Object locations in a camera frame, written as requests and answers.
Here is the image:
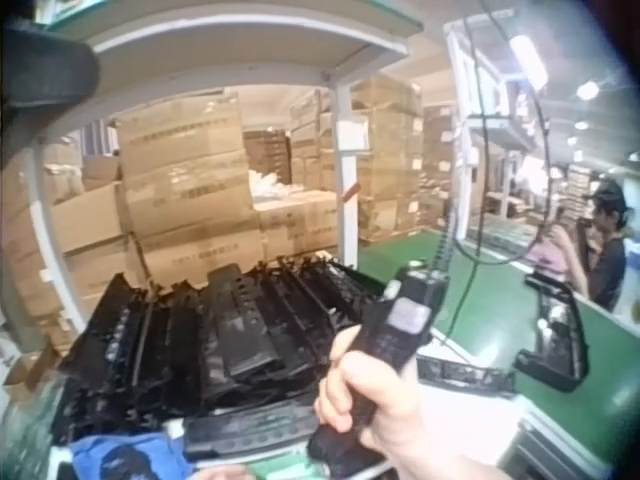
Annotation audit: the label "person's left hand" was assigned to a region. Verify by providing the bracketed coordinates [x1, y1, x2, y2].
[192, 464, 250, 480]

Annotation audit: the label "person's right hand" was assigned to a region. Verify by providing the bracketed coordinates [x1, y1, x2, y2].
[314, 327, 444, 469]

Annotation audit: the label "black electric screwdriver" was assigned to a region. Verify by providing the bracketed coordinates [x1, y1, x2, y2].
[305, 267, 444, 479]

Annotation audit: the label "flat black plastic panel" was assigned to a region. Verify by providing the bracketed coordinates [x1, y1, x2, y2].
[182, 403, 329, 462]

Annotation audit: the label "narrow black plastic strip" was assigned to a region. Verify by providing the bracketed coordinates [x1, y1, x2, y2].
[416, 353, 517, 397]

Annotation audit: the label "pile of black plastic housings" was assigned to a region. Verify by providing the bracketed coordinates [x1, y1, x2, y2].
[49, 254, 394, 446]

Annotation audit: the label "green conveyor belt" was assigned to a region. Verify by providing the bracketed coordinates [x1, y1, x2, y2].
[357, 228, 640, 474]

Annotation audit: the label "blue cloth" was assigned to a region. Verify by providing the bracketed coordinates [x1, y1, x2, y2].
[68, 431, 197, 480]

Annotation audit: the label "pink bag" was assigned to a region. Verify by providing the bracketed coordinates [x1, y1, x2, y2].
[528, 224, 572, 277]

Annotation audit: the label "stacks of cardboard cartons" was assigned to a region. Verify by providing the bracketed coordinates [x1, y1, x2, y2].
[0, 82, 457, 396]

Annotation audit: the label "white paper label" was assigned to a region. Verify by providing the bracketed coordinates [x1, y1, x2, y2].
[335, 118, 370, 157]

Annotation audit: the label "white workstation rack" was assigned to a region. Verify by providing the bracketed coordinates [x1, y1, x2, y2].
[443, 18, 547, 244]

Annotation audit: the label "white ceiling light panel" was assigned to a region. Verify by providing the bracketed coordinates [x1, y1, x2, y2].
[508, 33, 550, 92]

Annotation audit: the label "black rounded housing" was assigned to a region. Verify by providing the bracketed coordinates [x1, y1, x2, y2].
[0, 19, 102, 124]

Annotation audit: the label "black coiled cable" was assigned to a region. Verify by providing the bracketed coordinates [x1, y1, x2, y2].
[433, 197, 459, 274]

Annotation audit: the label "black plastic frame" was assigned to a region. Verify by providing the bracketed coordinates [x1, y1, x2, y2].
[513, 272, 592, 395]

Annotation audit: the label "black hanging cable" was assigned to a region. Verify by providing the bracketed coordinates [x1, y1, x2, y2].
[447, 0, 554, 351]

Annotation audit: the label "white workbench shelf frame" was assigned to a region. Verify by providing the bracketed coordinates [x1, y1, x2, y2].
[0, 0, 426, 354]

